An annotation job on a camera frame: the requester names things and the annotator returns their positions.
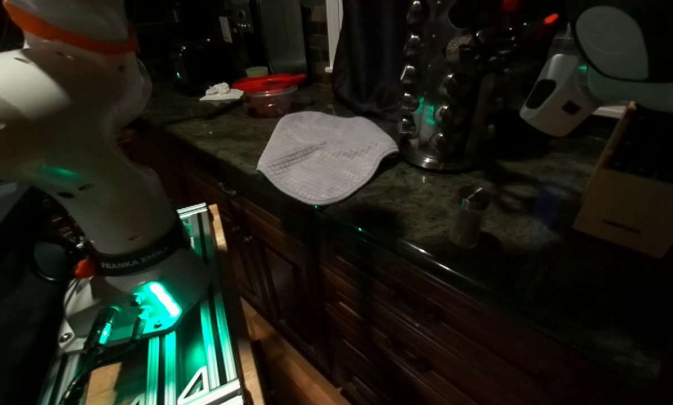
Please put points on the dark wooden cabinet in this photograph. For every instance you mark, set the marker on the dark wooden cabinet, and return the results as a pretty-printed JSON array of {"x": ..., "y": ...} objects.
[{"x": 394, "y": 328}]

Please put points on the small blue glass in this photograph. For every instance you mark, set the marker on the small blue glass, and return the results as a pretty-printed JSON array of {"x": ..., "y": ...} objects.
[{"x": 557, "y": 206}]

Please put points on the gray waffle dish cloth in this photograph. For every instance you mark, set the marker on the gray waffle dish cloth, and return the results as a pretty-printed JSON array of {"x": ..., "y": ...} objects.
[{"x": 324, "y": 154}]

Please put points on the small pale container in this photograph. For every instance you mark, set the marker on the small pale container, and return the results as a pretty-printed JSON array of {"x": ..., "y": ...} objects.
[{"x": 255, "y": 69}]

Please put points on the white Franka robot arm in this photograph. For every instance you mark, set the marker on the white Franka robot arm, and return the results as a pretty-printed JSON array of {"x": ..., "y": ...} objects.
[{"x": 88, "y": 186}]

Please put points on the red lidded food container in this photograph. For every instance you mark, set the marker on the red lidded food container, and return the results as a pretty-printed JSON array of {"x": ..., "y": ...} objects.
[{"x": 268, "y": 89}]

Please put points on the white crumpled napkin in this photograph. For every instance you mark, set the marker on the white crumpled napkin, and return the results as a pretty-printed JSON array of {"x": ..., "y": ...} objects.
[{"x": 221, "y": 93}]

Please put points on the spice jar with silver lid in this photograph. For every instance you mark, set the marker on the spice jar with silver lid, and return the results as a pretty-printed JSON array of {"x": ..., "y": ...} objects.
[{"x": 472, "y": 221}]

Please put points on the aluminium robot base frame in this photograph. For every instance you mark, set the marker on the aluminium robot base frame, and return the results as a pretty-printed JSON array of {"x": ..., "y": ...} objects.
[{"x": 202, "y": 351}]

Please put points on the black curtain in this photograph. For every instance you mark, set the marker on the black curtain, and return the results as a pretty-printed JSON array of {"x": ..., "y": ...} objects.
[{"x": 366, "y": 51}]

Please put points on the black coffee machine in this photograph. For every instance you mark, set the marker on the black coffee machine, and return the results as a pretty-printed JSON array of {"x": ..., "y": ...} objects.
[{"x": 192, "y": 51}]

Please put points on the gray upright panel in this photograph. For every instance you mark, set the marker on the gray upright panel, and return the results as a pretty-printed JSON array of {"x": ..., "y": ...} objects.
[{"x": 283, "y": 35}]

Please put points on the orange round button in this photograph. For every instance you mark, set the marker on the orange round button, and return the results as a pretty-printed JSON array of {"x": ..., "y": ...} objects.
[{"x": 85, "y": 269}]

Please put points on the white window sill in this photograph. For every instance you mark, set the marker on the white window sill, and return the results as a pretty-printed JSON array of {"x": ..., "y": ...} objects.
[{"x": 612, "y": 111}]

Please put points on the wooden knife block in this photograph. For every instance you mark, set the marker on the wooden knife block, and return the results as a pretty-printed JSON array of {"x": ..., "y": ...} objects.
[{"x": 636, "y": 215}]

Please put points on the wooden plank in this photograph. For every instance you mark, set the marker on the wooden plank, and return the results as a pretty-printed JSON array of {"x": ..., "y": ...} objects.
[{"x": 226, "y": 254}]

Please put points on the white window frame post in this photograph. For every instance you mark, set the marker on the white window frame post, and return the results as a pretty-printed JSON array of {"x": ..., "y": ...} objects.
[{"x": 333, "y": 30}]

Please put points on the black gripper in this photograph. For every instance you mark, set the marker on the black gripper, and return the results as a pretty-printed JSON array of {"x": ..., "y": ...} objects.
[{"x": 548, "y": 44}]

